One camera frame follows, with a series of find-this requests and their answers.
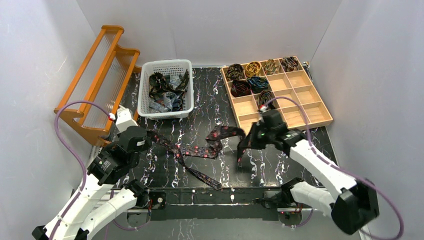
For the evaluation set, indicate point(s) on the orange wooden rack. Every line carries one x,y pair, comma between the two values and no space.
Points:
99,84

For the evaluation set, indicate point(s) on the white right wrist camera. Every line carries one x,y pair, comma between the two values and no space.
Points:
263,108

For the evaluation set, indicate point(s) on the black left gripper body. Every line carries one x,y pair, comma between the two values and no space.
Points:
145,138

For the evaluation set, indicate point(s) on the dark paisley red-dotted tie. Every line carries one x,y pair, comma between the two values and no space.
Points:
211,151

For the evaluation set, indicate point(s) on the rolled dark striped tie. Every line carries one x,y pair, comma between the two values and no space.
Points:
290,64

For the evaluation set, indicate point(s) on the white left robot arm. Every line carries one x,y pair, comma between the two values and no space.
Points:
80,218

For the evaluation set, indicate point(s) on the light wooden compartment tray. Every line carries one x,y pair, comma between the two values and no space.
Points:
294,96

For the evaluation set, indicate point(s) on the rolled blue patterned tie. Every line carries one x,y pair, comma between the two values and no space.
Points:
258,84

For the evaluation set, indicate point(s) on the rolled maroon tie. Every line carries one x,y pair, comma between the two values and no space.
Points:
240,88

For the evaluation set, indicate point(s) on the rolled grey striped tie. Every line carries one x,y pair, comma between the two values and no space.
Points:
264,97

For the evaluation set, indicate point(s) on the rolled brown patterned tie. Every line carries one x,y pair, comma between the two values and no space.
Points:
271,67

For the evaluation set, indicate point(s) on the aluminium frame rail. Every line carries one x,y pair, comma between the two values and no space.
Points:
138,217

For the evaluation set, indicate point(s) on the pile of ties in basket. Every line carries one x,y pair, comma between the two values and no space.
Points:
167,92

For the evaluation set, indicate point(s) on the rolled yellow tie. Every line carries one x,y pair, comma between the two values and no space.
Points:
253,69

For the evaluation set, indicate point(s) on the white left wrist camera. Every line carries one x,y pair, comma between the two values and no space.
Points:
123,118

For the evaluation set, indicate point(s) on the white plastic basket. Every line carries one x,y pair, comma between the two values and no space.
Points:
166,67

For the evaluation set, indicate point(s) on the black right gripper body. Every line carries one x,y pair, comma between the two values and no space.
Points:
253,139

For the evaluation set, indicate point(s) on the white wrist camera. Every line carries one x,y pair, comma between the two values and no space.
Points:
123,118
263,108

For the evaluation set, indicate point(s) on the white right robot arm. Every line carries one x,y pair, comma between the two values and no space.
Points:
350,203

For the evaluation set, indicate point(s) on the rolled black gold tie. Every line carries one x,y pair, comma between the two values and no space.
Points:
235,72

